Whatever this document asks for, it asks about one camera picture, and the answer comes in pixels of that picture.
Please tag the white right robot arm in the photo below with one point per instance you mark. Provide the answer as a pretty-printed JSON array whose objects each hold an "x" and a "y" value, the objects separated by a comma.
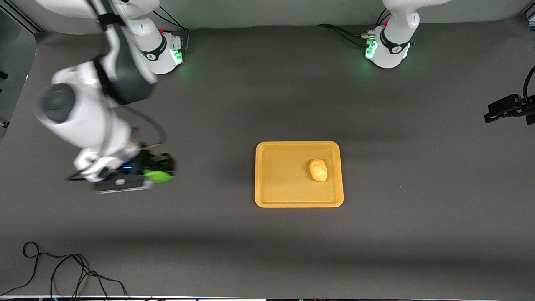
[{"x": 96, "y": 104}]

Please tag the yellow plastic tray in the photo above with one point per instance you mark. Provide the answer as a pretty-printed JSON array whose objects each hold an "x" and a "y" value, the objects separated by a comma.
[{"x": 284, "y": 179}]

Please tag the green apple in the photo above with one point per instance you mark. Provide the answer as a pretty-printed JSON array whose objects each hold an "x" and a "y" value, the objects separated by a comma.
[{"x": 159, "y": 176}]

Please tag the aluminium frame rail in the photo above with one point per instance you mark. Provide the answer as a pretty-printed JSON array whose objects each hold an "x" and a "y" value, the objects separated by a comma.
[
  {"x": 25, "y": 21},
  {"x": 527, "y": 16}
]

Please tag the yellow potato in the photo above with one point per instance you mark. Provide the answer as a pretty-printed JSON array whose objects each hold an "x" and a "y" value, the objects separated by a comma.
[{"x": 318, "y": 170}]

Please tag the dark grey table mat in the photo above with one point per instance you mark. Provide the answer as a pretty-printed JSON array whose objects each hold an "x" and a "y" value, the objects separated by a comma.
[{"x": 267, "y": 104}]

